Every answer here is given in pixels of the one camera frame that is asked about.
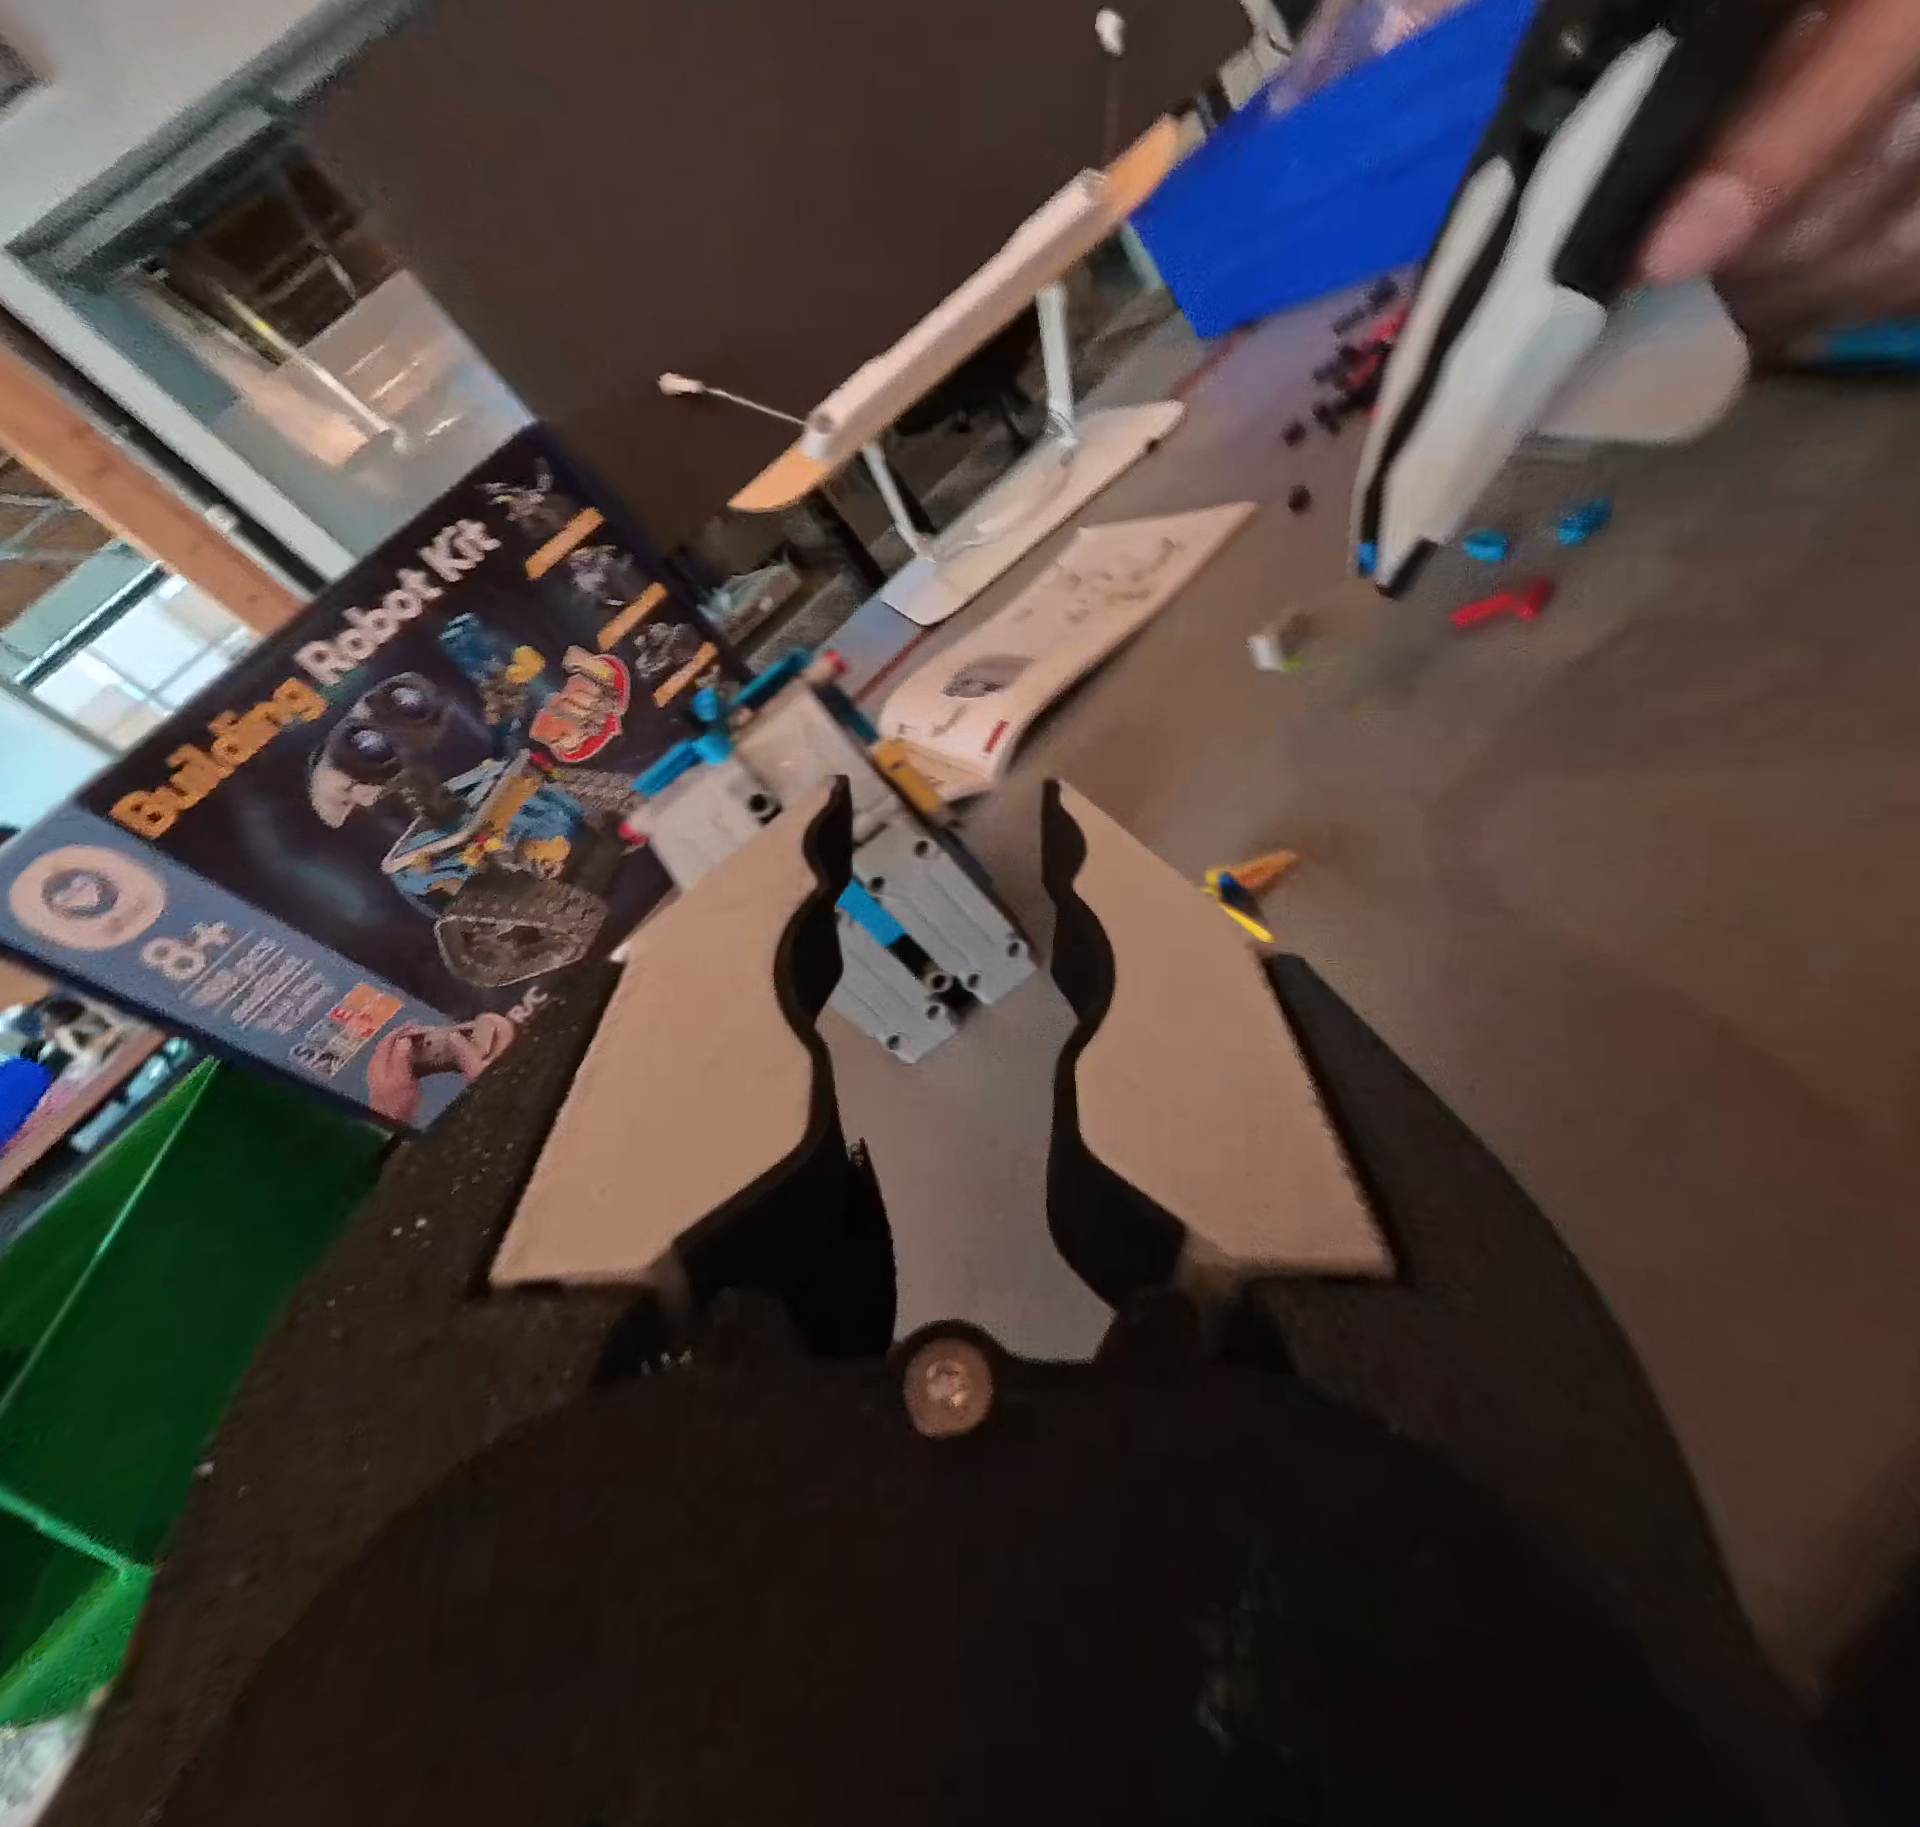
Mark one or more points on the grey angled beam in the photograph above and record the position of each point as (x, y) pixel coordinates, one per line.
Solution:
(1279, 644)

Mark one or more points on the person's right hand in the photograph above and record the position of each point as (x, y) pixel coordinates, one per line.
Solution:
(1801, 131)

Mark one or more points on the green plastic bin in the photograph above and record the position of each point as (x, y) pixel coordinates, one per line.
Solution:
(152, 1332)

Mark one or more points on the yellow claw brick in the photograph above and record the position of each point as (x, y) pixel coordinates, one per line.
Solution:
(1263, 868)
(1241, 915)

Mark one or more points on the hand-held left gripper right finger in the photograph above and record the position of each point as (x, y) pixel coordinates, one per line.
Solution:
(1216, 1093)

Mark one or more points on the grey blue brick robot model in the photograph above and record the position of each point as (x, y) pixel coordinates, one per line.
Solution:
(932, 905)

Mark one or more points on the white folding stand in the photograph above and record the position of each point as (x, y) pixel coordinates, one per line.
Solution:
(976, 311)

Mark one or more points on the dark blue robot kit box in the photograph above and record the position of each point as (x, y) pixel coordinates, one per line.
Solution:
(376, 748)

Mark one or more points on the black board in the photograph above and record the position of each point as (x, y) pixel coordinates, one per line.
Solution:
(752, 131)

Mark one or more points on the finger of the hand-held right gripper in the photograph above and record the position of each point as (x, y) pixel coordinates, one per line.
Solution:
(1516, 327)
(1426, 373)

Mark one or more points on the blue plastic bin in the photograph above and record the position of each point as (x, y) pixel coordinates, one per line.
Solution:
(1322, 176)

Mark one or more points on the blue small brick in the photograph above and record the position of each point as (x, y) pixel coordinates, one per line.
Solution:
(1585, 524)
(1487, 546)

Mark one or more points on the instruction booklet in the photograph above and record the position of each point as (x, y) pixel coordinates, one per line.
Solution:
(1051, 629)

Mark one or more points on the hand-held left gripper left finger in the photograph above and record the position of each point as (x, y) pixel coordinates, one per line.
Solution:
(677, 1078)

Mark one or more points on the pile of small brick pieces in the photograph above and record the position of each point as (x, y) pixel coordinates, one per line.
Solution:
(1352, 359)

